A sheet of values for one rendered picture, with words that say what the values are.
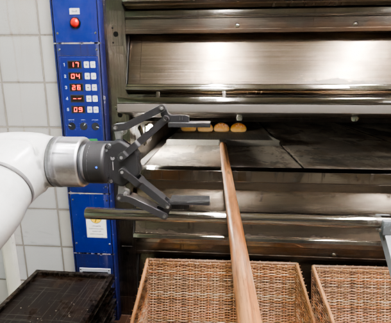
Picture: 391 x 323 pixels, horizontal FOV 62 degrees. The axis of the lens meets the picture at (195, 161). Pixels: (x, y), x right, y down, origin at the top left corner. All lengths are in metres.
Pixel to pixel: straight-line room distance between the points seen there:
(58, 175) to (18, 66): 0.76
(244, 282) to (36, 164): 0.37
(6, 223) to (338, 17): 1.03
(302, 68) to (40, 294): 1.09
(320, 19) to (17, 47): 0.98
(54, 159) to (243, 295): 0.36
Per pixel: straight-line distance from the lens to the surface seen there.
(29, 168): 0.58
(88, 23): 1.17
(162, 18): 1.14
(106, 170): 0.57
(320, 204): 1.25
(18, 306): 1.20
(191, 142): 1.61
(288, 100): 0.98
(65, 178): 0.59
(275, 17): 1.14
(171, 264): 1.25
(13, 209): 0.54
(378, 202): 1.32
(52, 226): 1.37
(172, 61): 1.12
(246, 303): 0.45
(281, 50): 1.14
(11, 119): 1.33
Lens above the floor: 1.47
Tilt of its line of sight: 13 degrees down
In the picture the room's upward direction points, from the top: straight up
